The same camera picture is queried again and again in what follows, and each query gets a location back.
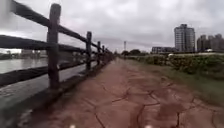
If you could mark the tall pole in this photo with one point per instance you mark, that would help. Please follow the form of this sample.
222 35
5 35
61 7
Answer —
125 45

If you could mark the distant trees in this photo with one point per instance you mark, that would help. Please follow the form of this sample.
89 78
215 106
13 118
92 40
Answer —
131 52

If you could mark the red cracked paved path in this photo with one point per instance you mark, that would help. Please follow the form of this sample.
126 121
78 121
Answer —
133 96

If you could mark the low dark building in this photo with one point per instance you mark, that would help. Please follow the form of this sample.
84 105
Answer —
161 50

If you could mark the robot's own part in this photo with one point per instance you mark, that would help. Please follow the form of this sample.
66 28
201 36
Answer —
72 126
148 126

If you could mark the green hedge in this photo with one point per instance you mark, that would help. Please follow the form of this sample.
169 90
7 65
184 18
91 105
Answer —
186 63

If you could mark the tall grey tower building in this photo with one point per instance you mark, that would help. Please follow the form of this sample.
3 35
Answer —
184 38

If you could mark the buildings across the water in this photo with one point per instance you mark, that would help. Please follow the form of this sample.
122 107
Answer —
31 53

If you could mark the grass strip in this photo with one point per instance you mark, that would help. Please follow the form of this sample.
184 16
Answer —
196 83

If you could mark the grey water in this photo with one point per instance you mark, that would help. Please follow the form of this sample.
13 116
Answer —
20 65

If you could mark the group of grey buildings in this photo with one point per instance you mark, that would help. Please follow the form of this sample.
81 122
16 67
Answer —
210 43

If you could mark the dark wooden rail fence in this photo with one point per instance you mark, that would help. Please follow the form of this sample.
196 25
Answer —
53 50

